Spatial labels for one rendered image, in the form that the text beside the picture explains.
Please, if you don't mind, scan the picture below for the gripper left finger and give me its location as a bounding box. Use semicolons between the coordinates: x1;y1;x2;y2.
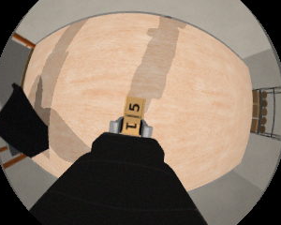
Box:
109;116;124;134

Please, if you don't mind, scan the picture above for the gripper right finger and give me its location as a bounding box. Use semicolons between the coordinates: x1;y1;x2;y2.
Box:
139;119;153;138

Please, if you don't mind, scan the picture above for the tan wooden number cube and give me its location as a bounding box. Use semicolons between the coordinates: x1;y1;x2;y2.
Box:
126;98;143;116
122;115;141;135

